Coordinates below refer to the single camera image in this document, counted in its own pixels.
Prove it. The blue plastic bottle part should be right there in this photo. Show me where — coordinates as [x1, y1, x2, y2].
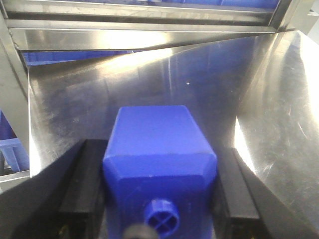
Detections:
[103, 106, 217, 239]

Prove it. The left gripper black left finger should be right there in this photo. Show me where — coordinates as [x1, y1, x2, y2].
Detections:
[0, 139, 108, 239]

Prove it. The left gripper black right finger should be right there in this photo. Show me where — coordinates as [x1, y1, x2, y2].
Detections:
[213, 148, 319, 239]

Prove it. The stainless steel shelf frame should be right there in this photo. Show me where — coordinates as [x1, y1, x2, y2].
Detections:
[0, 0, 319, 179]

